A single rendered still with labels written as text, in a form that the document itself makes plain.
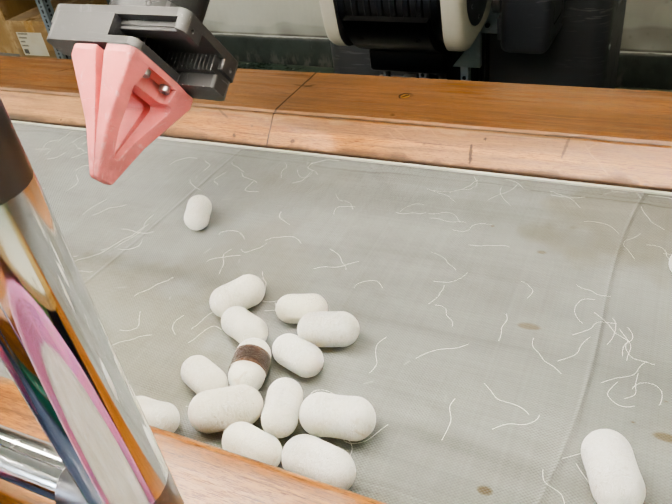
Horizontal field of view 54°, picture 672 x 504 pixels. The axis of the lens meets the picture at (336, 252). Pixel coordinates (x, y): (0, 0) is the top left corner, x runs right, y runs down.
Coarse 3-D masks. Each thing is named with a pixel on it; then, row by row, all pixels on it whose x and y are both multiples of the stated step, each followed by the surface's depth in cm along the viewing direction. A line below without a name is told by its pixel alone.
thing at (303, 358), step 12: (288, 336) 36; (276, 348) 36; (288, 348) 36; (300, 348) 36; (312, 348) 36; (276, 360) 36; (288, 360) 36; (300, 360) 35; (312, 360) 35; (300, 372) 35; (312, 372) 35
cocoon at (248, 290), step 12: (240, 276) 41; (252, 276) 41; (216, 288) 41; (228, 288) 40; (240, 288) 40; (252, 288) 40; (264, 288) 41; (216, 300) 40; (228, 300) 40; (240, 300) 40; (252, 300) 41; (216, 312) 40
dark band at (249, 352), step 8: (248, 344) 36; (240, 352) 36; (248, 352) 36; (256, 352) 36; (264, 352) 36; (232, 360) 36; (248, 360) 35; (256, 360) 35; (264, 360) 36; (264, 368) 35
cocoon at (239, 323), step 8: (224, 312) 39; (232, 312) 39; (240, 312) 39; (248, 312) 39; (224, 320) 39; (232, 320) 38; (240, 320) 38; (248, 320) 38; (256, 320) 38; (224, 328) 39; (232, 328) 38; (240, 328) 38; (248, 328) 38; (256, 328) 38; (264, 328) 38; (232, 336) 38; (240, 336) 38; (248, 336) 38; (256, 336) 38; (264, 336) 38
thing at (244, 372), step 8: (240, 344) 36; (256, 344) 36; (264, 344) 36; (240, 360) 35; (232, 368) 35; (240, 368) 35; (248, 368) 35; (256, 368) 35; (232, 376) 35; (240, 376) 35; (248, 376) 35; (256, 376) 35; (264, 376) 35; (232, 384) 35; (240, 384) 35; (248, 384) 35; (256, 384) 35
